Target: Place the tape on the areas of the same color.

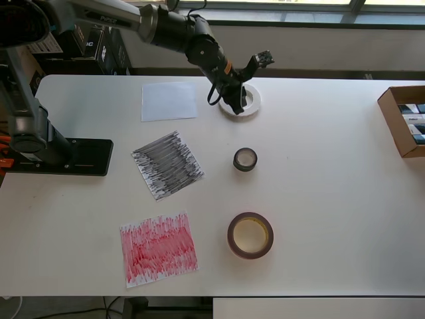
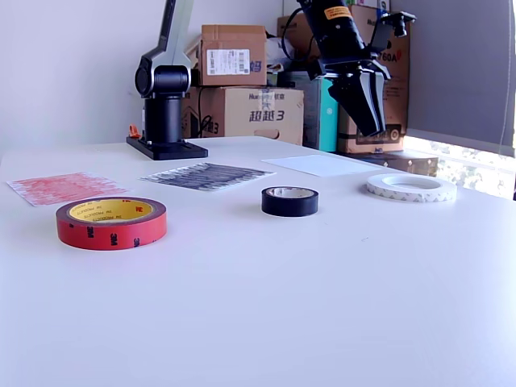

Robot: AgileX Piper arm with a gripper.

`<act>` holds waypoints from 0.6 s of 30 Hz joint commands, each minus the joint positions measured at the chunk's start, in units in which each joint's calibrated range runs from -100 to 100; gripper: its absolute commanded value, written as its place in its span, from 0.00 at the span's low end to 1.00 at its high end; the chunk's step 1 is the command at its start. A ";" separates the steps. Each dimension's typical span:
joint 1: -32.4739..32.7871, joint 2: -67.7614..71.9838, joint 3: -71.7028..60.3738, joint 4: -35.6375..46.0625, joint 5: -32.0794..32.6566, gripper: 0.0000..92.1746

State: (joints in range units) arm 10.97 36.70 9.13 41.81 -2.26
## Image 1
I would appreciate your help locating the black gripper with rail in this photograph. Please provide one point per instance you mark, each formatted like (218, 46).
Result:
(232, 88)

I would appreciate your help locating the white tape roll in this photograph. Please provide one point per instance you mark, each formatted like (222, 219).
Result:
(254, 106)

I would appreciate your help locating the black tape roll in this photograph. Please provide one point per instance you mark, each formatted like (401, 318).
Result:
(244, 169)

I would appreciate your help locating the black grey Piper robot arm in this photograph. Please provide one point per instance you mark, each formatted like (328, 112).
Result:
(166, 23)

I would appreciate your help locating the red 3M tape roll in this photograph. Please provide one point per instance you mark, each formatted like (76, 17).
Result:
(249, 255)

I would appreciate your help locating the plain white paper sheet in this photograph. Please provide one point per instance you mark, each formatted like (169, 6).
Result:
(169, 101)

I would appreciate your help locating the black scribbled paper sheet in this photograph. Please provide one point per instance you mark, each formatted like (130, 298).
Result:
(166, 166)

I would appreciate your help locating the black cardboard box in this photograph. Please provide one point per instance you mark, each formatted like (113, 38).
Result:
(113, 53)

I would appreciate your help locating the open cardboard tray box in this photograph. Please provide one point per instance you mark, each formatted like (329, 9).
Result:
(391, 113)

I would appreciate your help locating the small black white box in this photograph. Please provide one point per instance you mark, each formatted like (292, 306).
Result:
(406, 109)
(419, 139)
(416, 130)
(411, 119)

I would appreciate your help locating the red scribbled paper sheet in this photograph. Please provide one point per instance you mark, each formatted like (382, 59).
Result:
(159, 249)

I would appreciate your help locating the black box teal graphic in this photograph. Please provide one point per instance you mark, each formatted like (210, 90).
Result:
(79, 43)

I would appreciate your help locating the large GX760A cardboard box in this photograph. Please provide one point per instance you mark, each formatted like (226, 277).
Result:
(34, 76)

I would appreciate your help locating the black table leg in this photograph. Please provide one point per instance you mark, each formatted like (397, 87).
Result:
(136, 309)

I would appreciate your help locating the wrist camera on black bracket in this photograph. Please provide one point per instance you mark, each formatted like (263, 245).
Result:
(265, 58)

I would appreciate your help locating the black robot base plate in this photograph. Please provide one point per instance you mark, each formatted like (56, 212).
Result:
(89, 156)

